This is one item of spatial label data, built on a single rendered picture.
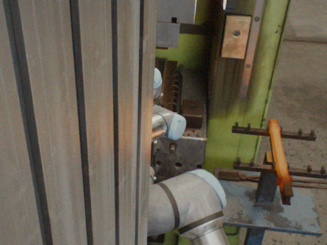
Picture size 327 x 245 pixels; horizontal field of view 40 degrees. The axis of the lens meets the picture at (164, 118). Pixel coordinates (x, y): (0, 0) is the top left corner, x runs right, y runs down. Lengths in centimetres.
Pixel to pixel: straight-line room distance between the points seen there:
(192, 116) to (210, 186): 74
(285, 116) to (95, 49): 345
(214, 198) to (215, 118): 91
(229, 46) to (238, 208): 62
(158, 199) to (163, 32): 75
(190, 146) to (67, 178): 156
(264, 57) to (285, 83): 228
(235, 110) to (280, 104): 187
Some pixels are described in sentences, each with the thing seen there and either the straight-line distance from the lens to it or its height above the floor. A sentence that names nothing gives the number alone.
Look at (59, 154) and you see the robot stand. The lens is 23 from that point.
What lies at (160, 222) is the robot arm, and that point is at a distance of 103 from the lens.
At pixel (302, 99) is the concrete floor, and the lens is 393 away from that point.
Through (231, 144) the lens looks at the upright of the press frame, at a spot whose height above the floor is 74.
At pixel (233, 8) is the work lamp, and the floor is 139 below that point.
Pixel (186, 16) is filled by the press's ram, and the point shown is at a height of 139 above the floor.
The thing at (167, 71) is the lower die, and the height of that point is 99.
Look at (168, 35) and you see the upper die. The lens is 161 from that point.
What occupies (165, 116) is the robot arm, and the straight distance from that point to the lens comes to 128.
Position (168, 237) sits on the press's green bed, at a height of 25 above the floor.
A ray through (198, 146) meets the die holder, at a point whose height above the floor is 87.
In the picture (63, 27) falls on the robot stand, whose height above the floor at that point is 192.
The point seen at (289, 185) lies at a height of 102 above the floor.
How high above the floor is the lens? 200
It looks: 36 degrees down
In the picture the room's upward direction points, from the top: 4 degrees clockwise
